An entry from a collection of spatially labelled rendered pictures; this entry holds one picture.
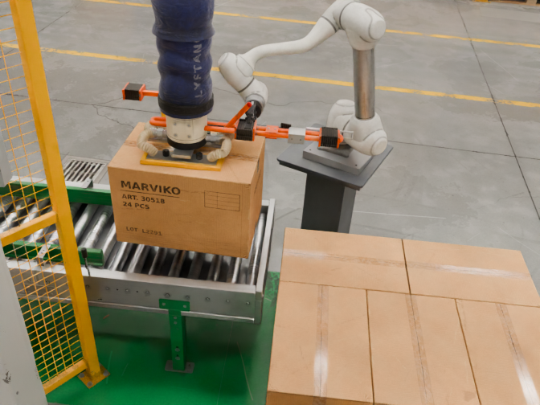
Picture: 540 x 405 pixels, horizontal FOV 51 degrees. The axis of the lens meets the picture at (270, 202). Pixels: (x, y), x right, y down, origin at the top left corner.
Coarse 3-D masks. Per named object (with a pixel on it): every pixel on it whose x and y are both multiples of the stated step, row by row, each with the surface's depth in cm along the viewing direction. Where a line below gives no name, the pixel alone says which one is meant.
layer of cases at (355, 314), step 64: (320, 256) 275; (384, 256) 278; (448, 256) 281; (512, 256) 283; (320, 320) 242; (384, 320) 244; (448, 320) 246; (512, 320) 248; (320, 384) 215; (384, 384) 217; (448, 384) 219; (512, 384) 220
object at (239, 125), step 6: (240, 120) 241; (252, 120) 240; (240, 126) 237; (252, 126) 237; (240, 132) 234; (246, 132) 233; (252, 132) 234; (240, 138) 235; (246, 138) 235; (252, 138) 236
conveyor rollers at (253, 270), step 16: (0, 208) 292; (16, 208) 292; (32, 208) 293; (96, 208) 301; (80, 224) 285; (96, 224) 285; (32, 240) 273; (48, 240) 273; (96, 240) 279; (112, 240) 277; (256, 240) 282; (144, 256) 269; (160, 256) 268; (176, 256) 269; (256, 256) 272; (160, 272) 263; (176, 272) 261; (192, 272) 261; (256, 272) 264
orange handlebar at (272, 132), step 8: (152, 120) 238; (160, 120) 241; (208, 128) 236; (216, 128) 236; (224, 128) 236; (232, 128) 236; (256, 128) 239; (264, 128) 239; (272, 128) 238; (280, 128) 239; (264, 136) 236; (272, 136) 236; (280, 136) 235; (312, 136) 235
